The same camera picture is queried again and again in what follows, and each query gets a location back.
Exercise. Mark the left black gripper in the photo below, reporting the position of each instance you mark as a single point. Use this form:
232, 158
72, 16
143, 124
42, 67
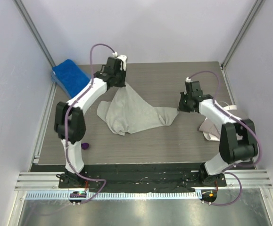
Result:
122, 84

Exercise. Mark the white slotted cable duct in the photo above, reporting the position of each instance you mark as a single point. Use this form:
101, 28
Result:
76, 195

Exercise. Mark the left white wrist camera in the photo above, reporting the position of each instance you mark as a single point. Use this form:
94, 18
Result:
122, 58

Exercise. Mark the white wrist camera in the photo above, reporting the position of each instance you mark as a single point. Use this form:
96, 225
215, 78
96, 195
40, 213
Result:
122, 58
187, 80

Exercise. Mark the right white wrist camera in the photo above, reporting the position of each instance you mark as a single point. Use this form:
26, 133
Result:
187, 80

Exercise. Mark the grey cloth pile in bowl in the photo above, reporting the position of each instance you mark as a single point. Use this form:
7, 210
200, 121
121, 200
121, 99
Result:
210, 131

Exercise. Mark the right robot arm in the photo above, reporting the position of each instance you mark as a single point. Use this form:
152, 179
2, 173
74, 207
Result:
237, 141

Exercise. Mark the purple metal spoon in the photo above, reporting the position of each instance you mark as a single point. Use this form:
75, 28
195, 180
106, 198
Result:
85, 146

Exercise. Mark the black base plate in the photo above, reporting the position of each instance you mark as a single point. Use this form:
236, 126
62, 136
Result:
141, 178

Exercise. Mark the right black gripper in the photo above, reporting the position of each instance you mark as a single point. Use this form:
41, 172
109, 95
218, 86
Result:
181, 108

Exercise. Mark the grey cloth napkin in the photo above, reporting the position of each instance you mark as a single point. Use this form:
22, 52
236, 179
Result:
129, 113

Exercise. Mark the blue folded towel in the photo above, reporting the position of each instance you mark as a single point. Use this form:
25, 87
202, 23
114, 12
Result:
70, 78

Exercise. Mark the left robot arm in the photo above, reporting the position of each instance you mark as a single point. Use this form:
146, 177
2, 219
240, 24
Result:
70, 123

